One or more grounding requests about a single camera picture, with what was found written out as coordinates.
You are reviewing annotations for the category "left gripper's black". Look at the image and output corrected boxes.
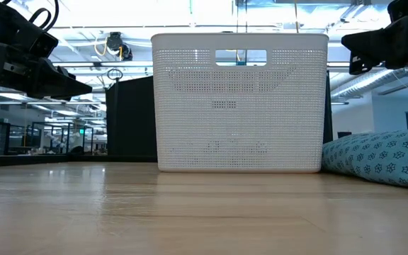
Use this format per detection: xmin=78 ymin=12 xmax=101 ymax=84
xmin=0 ymin=42 xmax=94 ymax=101

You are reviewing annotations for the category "white perforated plastic basket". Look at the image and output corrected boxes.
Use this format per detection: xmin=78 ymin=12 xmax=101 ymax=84
xmin=150 ymin=33 xmax=329 ymax=174

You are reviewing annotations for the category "teal patterned cloth bag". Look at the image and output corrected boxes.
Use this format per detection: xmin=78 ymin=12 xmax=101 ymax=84
xmin=321 ymin=126 xmax=408 ymax=192

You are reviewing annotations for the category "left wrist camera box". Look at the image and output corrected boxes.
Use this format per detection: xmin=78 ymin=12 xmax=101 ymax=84
xmin=14 ymin=21 xmax=60 ymax=60

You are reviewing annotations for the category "black ceiling cord reel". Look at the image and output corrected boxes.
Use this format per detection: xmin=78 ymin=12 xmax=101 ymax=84
xmin=104 ymin=31 xmax=134 ymax=62

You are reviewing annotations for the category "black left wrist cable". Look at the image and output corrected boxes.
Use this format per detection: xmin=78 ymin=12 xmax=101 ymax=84
xmin=28 ymin=0 xmax=60 ymax=33

